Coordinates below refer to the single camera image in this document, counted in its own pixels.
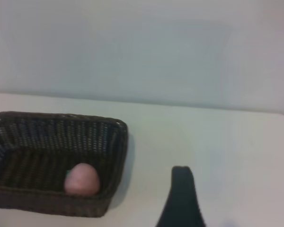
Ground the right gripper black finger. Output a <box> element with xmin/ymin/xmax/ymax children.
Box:
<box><xmin>155</xmin><ymin>166</ymin><xmax>205</xmax><ymax>227</ymax></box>

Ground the pink peach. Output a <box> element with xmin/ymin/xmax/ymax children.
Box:
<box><xmin>63</xmin><ymin>163</ymin><xmax>100</xmax><ymax>196</ymax></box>

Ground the dark brown wicker basket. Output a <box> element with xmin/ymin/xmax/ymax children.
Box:
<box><xmin>0</xmin><ymin>111</ymin><xmax>129</xmax><ymax>218</ymax></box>

